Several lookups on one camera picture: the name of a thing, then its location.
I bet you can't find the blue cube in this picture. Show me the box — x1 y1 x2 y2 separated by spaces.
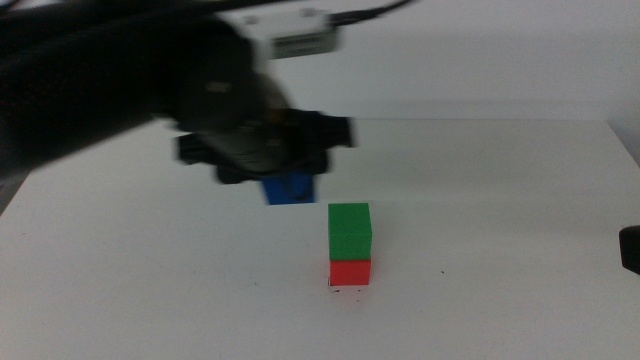
260 171 318 207

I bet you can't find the green cube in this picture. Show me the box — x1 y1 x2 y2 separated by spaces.
327 202 374 262

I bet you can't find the black left camera cable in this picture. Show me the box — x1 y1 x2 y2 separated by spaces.
328 0 417 27

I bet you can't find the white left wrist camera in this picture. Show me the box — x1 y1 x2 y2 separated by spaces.
242 8 342 61

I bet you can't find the red cube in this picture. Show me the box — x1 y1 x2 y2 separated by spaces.
328 258 373 287

